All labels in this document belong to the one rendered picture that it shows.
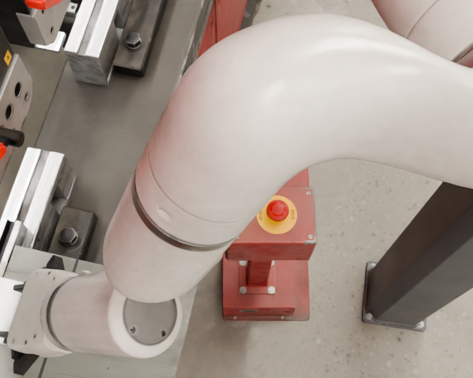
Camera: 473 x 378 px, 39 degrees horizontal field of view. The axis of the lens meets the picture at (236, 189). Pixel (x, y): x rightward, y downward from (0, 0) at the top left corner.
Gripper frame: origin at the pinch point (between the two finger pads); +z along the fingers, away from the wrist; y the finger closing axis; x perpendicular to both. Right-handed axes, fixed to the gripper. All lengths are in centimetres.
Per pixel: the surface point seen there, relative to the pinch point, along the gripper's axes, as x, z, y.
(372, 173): 109, 42, -77
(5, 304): -1.0, 3.7, -1.0
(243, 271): 76, 53, -34
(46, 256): 1.6, 1.7, -8.7
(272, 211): 36.0, -2.5, -28.9
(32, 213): -0.4, 7.4, -15.0
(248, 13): 68, 70, -122
